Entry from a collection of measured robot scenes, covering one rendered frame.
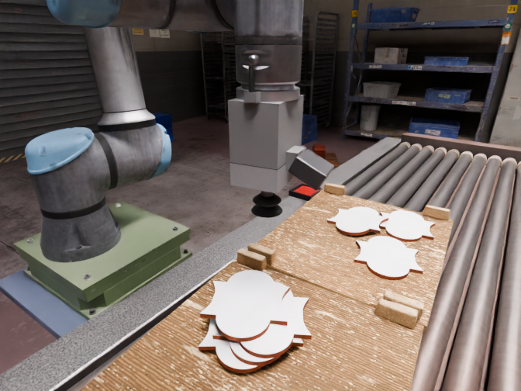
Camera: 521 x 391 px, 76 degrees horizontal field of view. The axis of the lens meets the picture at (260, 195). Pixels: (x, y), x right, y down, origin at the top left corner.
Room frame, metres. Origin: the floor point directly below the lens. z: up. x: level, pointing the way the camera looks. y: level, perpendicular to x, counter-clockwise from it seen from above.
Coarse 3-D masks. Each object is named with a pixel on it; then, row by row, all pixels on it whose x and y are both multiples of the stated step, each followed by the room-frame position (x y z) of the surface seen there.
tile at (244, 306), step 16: (240, 272) 0.46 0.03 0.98; (256, 272) 0.46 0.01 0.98; (224, 288) 0.42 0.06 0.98; (240, 288) 0.42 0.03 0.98; (256, 288) 0.42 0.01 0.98; (272, 288) 0.42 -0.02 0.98; (288, 288) 0.42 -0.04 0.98; (224, 304) 0.39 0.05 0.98; (240, 304) 0.39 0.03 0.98; (256, 304) 0.39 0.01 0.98; (272, 304) 0.39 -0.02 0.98; (224, 320) 0.35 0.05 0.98; (240, 320) 0.35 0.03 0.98; (256, 320) 0.35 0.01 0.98; (272, 320) 0.36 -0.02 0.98; (224, 336) 0.33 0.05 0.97; (240, 336) 0.33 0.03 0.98; (256, 336) 0.33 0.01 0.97
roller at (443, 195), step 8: (464, 152) 1.34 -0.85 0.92; (464, 160) 1.25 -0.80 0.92; (456, 168) 1.15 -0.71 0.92; (464, 168) 1.18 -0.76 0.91; (448, 176) 1.08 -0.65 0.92; (456, 176) 1.07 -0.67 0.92; (448, 184) 1.00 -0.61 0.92; (456, 184) 1.03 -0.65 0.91; (440, 192) 0.93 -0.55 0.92; (448, 192) 0.94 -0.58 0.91; (432, 200) 0.88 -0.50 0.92; (440, 200) 0.88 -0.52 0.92
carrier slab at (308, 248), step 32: (320, 192) 0.89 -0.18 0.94; (288, 224) 0.70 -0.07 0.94; (320, 224) 0.70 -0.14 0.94; (448, 224) 0.70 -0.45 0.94; (288, 256) 0.57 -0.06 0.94; (320, 256) 0.57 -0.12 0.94; (352, 256) 0.57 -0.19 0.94; (416, 256) 0.57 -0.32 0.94; (352, 288) 0.47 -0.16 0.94; (384, 288) 0.47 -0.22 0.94; (416, 288) 0.47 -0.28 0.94
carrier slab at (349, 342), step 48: (144, 336) 0.37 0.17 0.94; (192, 336) 0.37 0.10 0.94; (336, 336) 0.37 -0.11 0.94; (384, 336) 0.37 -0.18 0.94; (96, 384) 0.29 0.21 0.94; (144, 384) 0.29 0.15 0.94; (192, 384) 0.29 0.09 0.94; (240, 384) 0.29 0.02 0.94; (288, 384) 0.29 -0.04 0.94; (336, 384) 0.29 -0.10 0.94; (384, 384) 0.29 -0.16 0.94
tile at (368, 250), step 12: (360, 240) 0.62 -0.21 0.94; (372, 240) 0.62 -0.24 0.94; (384, 240) 0.62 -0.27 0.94; (396, 240) 0.62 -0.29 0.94; (360, 252) 0.58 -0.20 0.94; (372, 252) 0.57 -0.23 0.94; (384, 252) 0.57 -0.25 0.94; (396, 252) 0.57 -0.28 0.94; (408, 252) 0.57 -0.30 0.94; (372, 264) 0.53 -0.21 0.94; (384, 264) 0.53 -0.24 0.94; (396, 264) 0.53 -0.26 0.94; (408, 264) 0.53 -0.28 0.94; (384, 276) 0.50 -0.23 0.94; (396, 276) 0.49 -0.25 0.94
